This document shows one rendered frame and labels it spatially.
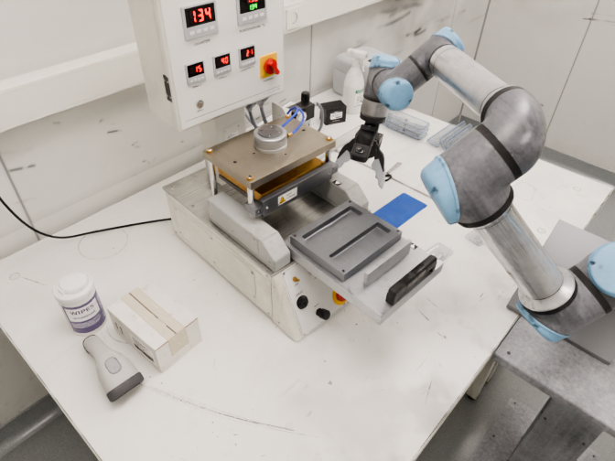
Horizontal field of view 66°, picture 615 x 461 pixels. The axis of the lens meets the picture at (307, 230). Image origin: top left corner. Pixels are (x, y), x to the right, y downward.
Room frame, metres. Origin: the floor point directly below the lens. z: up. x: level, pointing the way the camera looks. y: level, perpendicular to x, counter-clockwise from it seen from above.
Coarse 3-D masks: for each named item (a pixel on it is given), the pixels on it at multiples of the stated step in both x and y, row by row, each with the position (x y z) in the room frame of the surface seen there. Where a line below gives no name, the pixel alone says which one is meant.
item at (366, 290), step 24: (288, 240) 0.81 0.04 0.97; (408, 240) 0.78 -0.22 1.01; (312, 264) 0.73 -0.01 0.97; (384, 264) 0.71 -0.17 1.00; (408, 264) 0.74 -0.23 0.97; (336, 288) 0.68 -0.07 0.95; (360, 288) 0.67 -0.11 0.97; (384, 288) 0.67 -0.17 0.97; (408, 288) 0.67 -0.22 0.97; (384, 312) 0.61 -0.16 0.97
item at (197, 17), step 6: (204, 6) 1.04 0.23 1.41; (210, 6) 1.05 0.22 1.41; (192, 12) 1.01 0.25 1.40; (198, 12) 1.02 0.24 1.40; (204, 12) 1.03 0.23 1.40; (210, 12) 1.05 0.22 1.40; (192, 18) 1.01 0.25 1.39; (198, 18) 1.02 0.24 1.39; (204, 18) 1.03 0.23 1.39; (210, 18) 1.04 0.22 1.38; (192, 24) 1.01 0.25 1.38
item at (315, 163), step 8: (312, 160) 1.01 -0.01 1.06; (320, 160) 1.01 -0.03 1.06; (296, 168) 0.97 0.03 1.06; (304, 168) 0.97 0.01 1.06; (312, 168) 0.98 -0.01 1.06; (224, 176) 0.96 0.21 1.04; (280, 176) 0.94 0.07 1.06; (288, 176) 0.94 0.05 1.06; (296, 176) 0.94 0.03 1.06; (232, 184) 0.94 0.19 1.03; (240, 184) 0.92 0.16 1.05; (264, 184) 0.90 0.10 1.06; (272, 184) 0.91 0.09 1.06; (280, 184) 0.91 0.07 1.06; (240, 192) 0.92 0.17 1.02; (256, 192) 0.87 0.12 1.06; (264, 192) 0.87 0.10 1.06; (256, 200) 0.88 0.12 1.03
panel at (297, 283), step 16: (288, 272) 0.76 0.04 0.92; (304, 272) 0.78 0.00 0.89; (288, 288) 0.74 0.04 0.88; (304, 288) 0.76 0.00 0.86; (320, 288) 0.79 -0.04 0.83; (320, 304) 0.76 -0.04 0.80; (336, 304) 0.79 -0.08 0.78; (304, 320) 0.72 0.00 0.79; (320, 320) 0.74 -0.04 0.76; (304, 336) 0.70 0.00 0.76
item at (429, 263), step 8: (432, 256) 0.73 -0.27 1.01; (424, 264) 0.70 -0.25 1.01; (432, 264) 0.71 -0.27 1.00; (408, 272) 0.68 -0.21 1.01; (416, 272) 0.68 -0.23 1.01; (424, 272) 0.69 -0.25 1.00; (400, 280) 0.66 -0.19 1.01; (408, 280) 0.66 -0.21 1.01; (416, 280) 0.68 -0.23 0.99; (392, 288) 0.63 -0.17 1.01; (400, 288) 0.64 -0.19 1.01; (392, 296) 0.63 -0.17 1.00; (392, 304) 0.62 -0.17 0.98
